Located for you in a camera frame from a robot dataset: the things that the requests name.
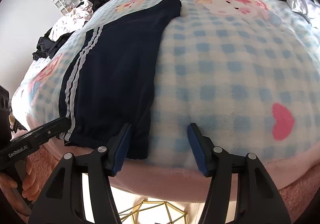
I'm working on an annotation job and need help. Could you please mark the navy blue striped shorts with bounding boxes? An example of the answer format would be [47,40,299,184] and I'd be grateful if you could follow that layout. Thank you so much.
[59,0,182,160]

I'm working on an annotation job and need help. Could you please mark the person's left hand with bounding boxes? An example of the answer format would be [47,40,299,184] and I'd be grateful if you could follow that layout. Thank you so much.
[1,157,40,205]

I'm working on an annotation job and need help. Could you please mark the black garment in pile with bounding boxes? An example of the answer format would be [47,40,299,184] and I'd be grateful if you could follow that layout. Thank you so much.
[33,0,110,61]

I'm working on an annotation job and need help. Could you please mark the pink patterned garment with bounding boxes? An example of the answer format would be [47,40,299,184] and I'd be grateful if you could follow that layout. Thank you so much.
[49,0,93,42]

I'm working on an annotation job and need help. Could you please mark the blue checkered cartoon blanket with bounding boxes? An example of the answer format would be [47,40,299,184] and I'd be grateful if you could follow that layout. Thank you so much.
[11,0,320,169]

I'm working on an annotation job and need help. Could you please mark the white shelf rack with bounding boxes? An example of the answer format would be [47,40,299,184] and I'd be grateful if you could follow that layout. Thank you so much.
[52,0,75,15]

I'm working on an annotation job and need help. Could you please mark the silver plastic bag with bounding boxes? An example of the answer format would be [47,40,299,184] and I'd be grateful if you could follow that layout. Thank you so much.
[286,0,319,28]

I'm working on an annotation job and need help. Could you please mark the gold wire basket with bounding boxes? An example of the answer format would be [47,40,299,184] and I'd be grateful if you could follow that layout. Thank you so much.
[119,199,189,224]

